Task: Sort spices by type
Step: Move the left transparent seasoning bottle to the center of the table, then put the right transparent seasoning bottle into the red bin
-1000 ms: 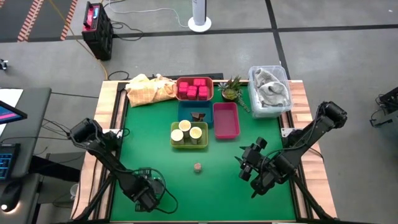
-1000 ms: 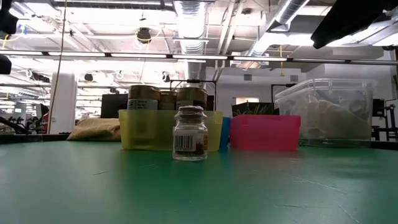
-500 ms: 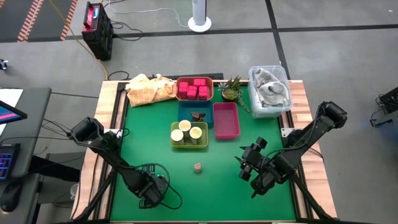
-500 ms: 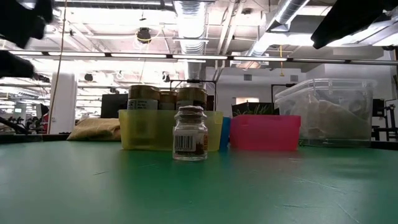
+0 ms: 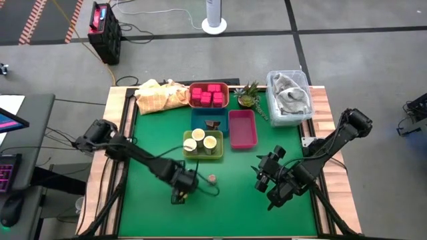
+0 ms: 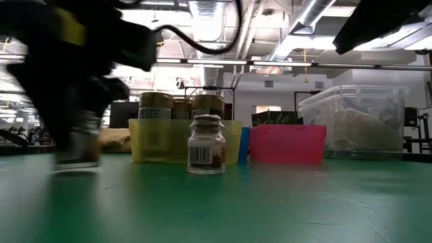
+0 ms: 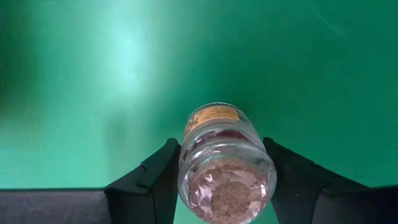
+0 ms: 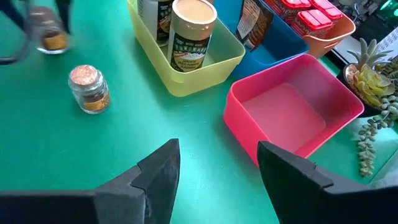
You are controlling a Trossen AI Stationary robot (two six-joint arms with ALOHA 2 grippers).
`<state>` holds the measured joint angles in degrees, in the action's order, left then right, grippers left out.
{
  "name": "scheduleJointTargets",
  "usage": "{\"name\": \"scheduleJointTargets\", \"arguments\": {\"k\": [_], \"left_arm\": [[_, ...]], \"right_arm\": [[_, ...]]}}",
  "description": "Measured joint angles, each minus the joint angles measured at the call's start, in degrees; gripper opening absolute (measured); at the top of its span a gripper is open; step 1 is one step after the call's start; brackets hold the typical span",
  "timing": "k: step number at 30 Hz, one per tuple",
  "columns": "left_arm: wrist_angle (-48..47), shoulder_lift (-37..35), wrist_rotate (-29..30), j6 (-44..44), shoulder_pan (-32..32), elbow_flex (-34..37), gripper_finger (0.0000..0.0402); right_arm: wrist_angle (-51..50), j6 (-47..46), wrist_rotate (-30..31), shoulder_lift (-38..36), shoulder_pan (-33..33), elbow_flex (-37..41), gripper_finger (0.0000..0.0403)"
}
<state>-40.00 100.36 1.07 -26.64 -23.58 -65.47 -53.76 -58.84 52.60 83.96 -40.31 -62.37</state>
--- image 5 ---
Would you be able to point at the potted succulent plant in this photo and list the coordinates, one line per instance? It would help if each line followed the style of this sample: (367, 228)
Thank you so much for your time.
(247, 98)

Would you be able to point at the small grey device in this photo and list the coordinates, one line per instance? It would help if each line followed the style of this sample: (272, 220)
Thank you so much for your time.
(4, 69)

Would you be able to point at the yellow checked cloth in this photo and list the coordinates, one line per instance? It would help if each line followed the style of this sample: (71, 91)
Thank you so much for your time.
(156, 98)

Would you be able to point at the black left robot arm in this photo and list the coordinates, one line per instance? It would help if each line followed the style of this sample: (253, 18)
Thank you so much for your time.
(140, 158)

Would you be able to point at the grey cloth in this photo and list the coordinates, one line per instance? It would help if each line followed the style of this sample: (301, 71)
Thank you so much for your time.
(290, 96)

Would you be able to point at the white paper sheet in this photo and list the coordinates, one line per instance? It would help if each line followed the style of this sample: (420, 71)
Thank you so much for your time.
(10, 103)

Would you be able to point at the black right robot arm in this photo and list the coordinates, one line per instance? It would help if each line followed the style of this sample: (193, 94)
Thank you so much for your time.
(333, 143)

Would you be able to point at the black crate with red top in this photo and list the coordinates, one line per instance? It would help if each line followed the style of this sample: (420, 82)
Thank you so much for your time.
(106, 36)

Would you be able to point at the orange plastic bin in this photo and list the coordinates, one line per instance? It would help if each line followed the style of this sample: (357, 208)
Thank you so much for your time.
(226, 100)

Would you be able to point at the red-lidded smoked paprika tin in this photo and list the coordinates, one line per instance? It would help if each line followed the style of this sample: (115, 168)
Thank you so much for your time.
(218, 99)

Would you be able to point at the blue plastic bin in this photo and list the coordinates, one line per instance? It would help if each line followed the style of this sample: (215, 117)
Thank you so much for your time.
(198, 120)

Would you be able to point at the clear plastic container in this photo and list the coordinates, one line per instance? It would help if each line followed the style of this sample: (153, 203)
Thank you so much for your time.
(271, 116)

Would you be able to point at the computer monitor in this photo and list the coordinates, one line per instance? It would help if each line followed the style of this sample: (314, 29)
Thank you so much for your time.
(10, 121)

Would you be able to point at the green table mat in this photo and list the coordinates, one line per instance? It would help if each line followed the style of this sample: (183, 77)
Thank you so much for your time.
(233, 216)

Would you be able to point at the yellow-green plastic bin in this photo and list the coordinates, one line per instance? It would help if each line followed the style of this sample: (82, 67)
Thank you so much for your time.
(187, 134)

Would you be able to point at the magenta plastic bin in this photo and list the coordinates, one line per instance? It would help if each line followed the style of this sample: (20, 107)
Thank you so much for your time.
(243, 130)

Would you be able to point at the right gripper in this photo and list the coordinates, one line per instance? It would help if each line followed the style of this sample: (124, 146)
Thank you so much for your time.
(275, 173)

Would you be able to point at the pink block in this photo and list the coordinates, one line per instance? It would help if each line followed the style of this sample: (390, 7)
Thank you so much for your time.
(213, 88)
(197, 96)
(206, 99)

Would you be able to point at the black computer mouse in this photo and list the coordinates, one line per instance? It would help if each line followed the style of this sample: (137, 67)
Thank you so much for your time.
(11, 210)

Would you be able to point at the grey desk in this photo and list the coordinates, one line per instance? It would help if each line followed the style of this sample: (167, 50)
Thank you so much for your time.
(36, 126)

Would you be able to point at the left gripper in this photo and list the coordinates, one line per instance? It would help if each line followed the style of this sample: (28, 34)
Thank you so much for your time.
(185, 178)

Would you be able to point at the small glass spice jar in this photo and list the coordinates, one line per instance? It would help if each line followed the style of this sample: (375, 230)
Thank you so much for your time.
(212, 179)

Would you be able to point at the backlit black keyboard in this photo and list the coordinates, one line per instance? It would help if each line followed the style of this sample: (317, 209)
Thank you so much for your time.
(6, 173)

